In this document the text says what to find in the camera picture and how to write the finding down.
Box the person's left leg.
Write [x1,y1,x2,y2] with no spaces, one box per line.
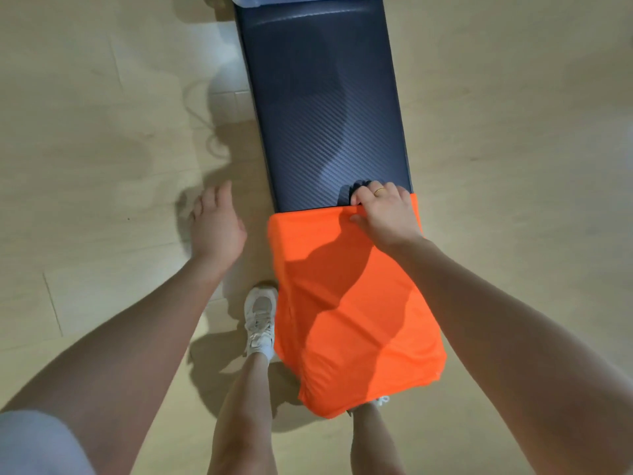
[207,352,279,475]

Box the person's right leg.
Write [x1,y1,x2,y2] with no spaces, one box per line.
[349,402,407,475]

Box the orange cloth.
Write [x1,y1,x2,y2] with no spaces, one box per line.
[267,193,448,420]

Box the white left sneaker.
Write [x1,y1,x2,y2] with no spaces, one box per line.
[243,286,279,358]

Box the light grey sleeve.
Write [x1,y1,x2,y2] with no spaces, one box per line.
[0,409,96,475]

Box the person's left forearm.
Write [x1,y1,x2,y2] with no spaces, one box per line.
[0,252,234,475]

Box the person's leg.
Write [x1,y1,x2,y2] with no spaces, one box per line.
[349,402,407,475]
[207,352,279,475]

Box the dark padded bench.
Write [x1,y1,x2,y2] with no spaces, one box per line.
[233,0,413,214]

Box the person's right forearm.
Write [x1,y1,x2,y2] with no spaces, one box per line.
[383,236,633,475]

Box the person's left hand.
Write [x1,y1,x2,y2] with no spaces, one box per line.
[190,181,247,272]

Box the person's right hand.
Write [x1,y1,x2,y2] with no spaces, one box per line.
[349,181,424,249]

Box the thin cable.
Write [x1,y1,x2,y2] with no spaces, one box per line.
[183,79,233,159]

